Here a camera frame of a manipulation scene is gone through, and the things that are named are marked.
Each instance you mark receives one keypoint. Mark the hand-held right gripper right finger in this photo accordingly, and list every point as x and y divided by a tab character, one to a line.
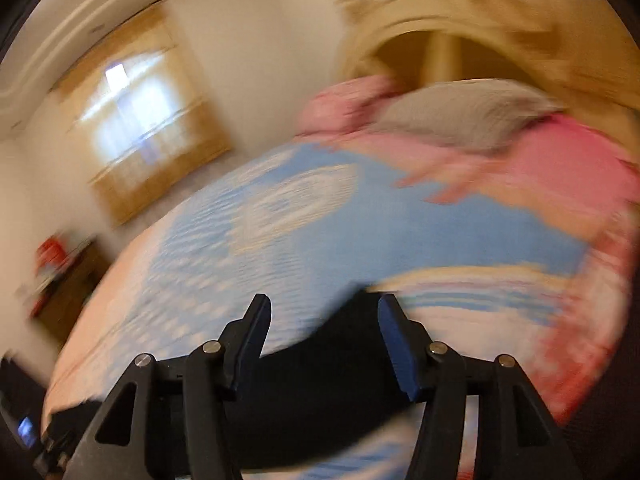
400	350

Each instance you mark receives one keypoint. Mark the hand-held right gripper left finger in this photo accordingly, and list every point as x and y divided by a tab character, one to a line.
248	352

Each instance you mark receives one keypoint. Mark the black pants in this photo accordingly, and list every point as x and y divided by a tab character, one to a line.
320	385

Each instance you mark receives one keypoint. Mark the blue polka dot blanket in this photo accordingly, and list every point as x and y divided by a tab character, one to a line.
350	240

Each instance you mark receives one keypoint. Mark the brown wooden desk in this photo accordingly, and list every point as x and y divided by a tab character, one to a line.
75	285

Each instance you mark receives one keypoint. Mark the red gift box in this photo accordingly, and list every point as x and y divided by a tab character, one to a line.
49	252

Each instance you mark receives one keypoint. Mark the grey pillow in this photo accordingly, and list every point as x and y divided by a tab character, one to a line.
465	115

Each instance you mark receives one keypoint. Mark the pink quilt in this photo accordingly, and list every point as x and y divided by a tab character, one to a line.
575	170

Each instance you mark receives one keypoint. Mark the yellow patterned curtain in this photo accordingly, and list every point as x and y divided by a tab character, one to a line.
150	110

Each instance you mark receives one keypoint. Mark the beige arched headboard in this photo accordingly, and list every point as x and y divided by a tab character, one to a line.
400	25

